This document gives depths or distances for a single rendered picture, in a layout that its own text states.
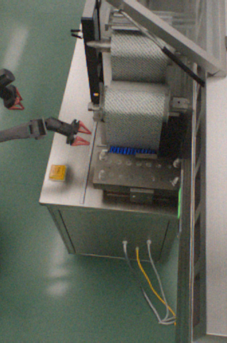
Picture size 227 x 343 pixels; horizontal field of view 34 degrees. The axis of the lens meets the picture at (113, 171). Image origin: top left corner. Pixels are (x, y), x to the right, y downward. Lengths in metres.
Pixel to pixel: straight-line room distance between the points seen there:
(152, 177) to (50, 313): 1.25
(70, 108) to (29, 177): 1.00
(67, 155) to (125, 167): 0.34
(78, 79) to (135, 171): 0.74
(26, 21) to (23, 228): 2.17
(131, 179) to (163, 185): 0.14
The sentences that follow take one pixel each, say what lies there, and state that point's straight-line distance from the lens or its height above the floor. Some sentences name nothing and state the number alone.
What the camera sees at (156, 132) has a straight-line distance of 1.60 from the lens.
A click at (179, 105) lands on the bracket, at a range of 1.53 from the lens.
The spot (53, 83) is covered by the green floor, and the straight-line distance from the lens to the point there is 3.41.
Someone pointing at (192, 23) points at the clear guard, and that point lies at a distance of 1.18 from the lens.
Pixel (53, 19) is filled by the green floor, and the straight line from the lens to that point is 4.02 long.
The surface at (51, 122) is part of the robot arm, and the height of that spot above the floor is 1.19.
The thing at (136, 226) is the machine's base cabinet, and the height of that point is 0.71.
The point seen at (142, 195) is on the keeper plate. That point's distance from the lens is 1.63.
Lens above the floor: 2.47
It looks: 61 degrees down
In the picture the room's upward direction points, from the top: 4 degrees counter-clockwise
